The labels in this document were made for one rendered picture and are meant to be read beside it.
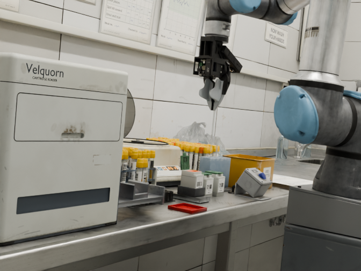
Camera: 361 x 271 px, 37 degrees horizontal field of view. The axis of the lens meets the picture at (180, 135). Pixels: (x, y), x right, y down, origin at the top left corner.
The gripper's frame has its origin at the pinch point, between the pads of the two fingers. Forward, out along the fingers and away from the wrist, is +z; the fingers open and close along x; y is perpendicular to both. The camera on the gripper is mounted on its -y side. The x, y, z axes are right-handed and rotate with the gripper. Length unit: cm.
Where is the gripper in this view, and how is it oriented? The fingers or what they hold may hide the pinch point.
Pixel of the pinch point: (214, 106)
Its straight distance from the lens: 160.2
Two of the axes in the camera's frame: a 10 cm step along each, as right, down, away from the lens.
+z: -0.9, 9.9, 0.5
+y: -6.7, -0.2, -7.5
